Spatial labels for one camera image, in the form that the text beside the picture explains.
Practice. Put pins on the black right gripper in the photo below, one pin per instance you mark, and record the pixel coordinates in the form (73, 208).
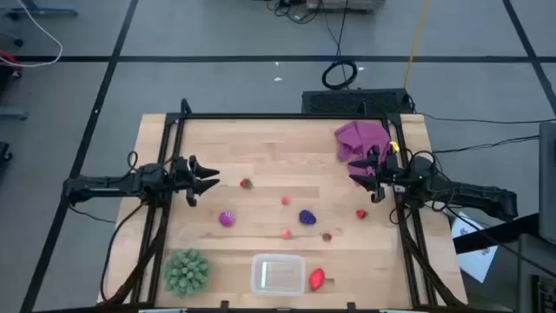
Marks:
(388, 171)

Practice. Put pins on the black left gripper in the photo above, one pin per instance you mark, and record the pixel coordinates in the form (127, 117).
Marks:
(182, 174)

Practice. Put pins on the small red leafy strawberry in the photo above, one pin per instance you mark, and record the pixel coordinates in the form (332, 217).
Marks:
(361, 214)
(246, 184)
(326, 237)

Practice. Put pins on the magenta white-striped toy onion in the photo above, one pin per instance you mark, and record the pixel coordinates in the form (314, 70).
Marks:
(227, 219)

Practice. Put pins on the purple toy grape bunch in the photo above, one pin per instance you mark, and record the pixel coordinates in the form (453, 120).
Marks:
(307, 217)

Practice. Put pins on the small pink toy ball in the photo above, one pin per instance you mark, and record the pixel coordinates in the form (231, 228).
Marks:
(285, 200)
(286, 234)

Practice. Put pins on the large red toy strawberry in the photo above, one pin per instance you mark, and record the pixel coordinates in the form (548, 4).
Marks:
(317, 279)

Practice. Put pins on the clear plastic tupperware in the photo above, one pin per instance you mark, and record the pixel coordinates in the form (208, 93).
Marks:
(278, 275)

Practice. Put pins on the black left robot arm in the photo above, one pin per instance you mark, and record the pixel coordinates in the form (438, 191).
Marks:
(108, 184)

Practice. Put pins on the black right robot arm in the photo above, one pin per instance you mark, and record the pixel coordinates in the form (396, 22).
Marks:
(478, 197)

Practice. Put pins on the purple cloth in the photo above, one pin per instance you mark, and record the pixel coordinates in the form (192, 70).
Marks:
(360, 137)

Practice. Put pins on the black perforated computer case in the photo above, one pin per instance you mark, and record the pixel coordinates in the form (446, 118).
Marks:
(347, 102)

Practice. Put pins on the green spiky artificial plant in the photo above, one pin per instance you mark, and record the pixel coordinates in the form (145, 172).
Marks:
(187, 273)

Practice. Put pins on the white paper sheet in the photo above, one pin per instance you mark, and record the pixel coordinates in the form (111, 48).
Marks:
(475, 261)

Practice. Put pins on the grey equipment box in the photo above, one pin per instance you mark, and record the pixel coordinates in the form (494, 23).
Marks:
(343, 4)

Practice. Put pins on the grey monitor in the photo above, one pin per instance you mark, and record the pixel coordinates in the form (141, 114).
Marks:
(548, 182)

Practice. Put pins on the red wheeled base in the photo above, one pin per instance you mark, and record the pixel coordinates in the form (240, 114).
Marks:
(8, 58)

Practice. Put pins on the grey furniture base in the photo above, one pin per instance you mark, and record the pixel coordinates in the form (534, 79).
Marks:
(43, 11)

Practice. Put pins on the black aluminium table frame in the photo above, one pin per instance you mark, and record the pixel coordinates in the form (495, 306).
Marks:
(282, 116)

